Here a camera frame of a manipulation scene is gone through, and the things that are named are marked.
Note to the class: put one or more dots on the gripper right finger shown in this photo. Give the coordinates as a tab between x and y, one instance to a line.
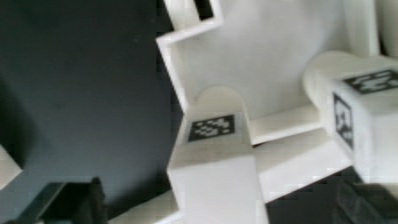
366	205

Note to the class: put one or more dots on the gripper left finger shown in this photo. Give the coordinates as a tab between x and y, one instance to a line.
68	204

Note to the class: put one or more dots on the white chair leg with tag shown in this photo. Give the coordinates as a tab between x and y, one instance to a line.
350	85

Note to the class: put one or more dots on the white chair seat part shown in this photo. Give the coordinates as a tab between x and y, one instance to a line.
245	50

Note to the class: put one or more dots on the white U-shaped fence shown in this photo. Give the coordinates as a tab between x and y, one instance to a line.
297	160

